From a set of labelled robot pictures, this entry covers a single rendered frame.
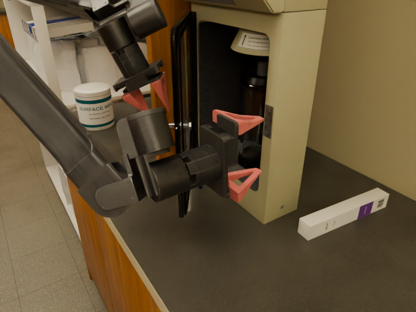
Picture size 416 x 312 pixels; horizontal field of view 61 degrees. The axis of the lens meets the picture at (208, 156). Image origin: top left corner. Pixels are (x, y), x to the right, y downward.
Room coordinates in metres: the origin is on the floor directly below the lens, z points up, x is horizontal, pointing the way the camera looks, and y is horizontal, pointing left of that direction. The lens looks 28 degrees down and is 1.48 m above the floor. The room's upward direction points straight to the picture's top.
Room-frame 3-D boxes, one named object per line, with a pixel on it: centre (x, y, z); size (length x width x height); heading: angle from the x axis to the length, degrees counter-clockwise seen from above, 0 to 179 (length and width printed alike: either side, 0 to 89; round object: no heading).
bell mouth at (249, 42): (0.83, -0.14, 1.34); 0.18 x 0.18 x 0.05
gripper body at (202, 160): (0.46, 0.01, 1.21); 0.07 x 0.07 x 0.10; 34
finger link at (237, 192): (0.50, -0.05, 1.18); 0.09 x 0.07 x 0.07; 124
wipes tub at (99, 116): (1.26, 0.43, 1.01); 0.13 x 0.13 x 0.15
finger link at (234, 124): (0.50, -0.05, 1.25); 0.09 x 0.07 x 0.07; 124
